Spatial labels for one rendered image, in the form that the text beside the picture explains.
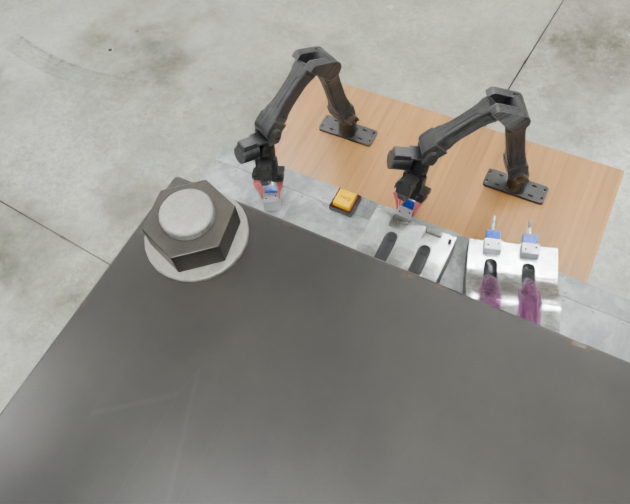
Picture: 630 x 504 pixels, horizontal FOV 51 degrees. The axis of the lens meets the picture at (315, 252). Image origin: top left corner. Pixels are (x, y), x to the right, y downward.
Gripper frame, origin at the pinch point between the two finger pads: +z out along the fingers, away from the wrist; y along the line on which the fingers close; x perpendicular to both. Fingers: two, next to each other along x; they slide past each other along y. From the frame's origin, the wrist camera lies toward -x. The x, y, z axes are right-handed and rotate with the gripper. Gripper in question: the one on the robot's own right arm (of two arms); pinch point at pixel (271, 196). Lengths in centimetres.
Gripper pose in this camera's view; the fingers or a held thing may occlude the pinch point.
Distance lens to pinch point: 215.0
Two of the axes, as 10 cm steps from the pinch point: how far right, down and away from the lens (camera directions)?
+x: 0.3, -5.2, 8.5
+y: 10.0, -0.4, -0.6
